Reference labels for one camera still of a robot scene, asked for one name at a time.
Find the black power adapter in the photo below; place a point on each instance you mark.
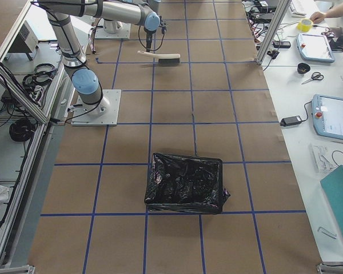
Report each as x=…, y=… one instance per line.
x=291, y=121

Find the person hand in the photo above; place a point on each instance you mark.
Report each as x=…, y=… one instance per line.
x=317, y=17

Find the teach pendant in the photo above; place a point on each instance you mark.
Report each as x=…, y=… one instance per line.
x=314, y=48
x=327, y=113

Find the black tape roll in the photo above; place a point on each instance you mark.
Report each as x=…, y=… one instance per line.
x=303, y=68

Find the far teach pendant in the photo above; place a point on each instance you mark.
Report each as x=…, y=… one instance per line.
x=314, y=48

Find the aluminium frame post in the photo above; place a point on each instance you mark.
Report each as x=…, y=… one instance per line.
x=278, y=16

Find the yellow tape roll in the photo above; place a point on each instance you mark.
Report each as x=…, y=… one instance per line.
x=304, y=25

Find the near teach pendant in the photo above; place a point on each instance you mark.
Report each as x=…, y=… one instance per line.
x=327, y=113

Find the teal folder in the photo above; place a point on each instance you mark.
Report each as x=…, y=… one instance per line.
x=332, y=184

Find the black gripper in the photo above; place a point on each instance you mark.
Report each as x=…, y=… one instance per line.
x=148, y=32

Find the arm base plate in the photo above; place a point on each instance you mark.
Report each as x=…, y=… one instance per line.
x=105, y=114
x=112, y=30

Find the black scissors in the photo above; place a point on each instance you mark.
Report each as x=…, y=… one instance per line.
x=316, y=76

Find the beige hand brush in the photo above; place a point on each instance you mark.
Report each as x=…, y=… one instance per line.
x=163, y=59

